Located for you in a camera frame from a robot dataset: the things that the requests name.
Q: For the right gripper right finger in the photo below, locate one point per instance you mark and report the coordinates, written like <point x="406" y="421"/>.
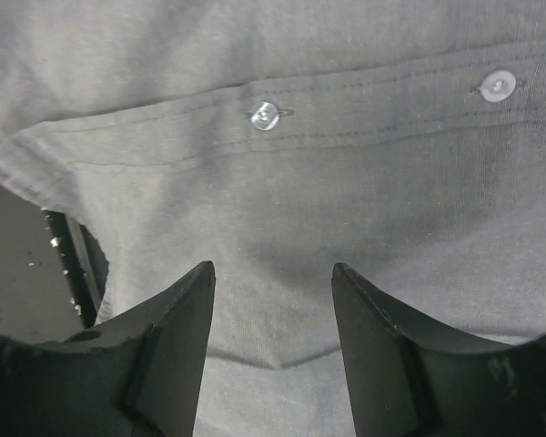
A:
<point x="411" y="375"/>

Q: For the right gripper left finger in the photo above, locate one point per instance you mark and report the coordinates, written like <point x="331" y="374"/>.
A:
<point x="138" y="374"/>

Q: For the grey button shirt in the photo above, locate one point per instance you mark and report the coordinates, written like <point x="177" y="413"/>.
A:
<point x="276" y="139"/>

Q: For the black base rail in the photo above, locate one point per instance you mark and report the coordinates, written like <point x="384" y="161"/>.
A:
<point x="52" y="273"/>

